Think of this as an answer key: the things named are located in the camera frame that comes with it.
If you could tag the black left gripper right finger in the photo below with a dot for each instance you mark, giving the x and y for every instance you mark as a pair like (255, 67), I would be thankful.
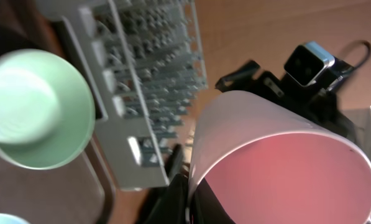
(206, 208)

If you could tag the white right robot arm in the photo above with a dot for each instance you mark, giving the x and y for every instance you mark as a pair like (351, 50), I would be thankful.
(362, 130)

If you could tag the grey dishwasher rack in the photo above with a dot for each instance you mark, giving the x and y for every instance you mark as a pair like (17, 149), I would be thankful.
(144, 62)

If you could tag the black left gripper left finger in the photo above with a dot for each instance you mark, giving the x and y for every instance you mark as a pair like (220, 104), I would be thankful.
(166, 205)

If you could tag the brown serving tray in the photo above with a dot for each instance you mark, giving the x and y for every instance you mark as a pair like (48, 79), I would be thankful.
(80, 192)

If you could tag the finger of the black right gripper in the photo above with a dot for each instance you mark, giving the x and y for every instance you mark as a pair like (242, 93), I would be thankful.
(239, 79)

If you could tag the pink cup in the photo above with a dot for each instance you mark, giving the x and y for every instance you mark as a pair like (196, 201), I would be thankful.
(237, 118)

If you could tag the mint green bowl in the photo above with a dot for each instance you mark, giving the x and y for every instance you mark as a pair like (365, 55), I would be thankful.
(47, 112)

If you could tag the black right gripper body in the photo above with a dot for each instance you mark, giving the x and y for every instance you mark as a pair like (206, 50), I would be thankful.
(318, 102)

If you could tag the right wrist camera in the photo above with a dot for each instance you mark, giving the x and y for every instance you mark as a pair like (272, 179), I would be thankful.
(308, 62)

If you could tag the light blue bowl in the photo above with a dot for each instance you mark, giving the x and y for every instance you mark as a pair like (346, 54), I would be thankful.
(11, 219)

